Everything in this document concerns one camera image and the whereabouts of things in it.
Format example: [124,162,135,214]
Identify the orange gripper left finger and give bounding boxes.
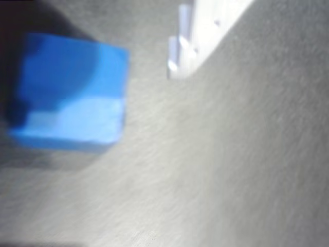
[0,0,90,109]

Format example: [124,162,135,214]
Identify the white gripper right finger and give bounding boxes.
[167,0,255,80]

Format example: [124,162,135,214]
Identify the blue cube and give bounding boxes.
[7,31,131,154]

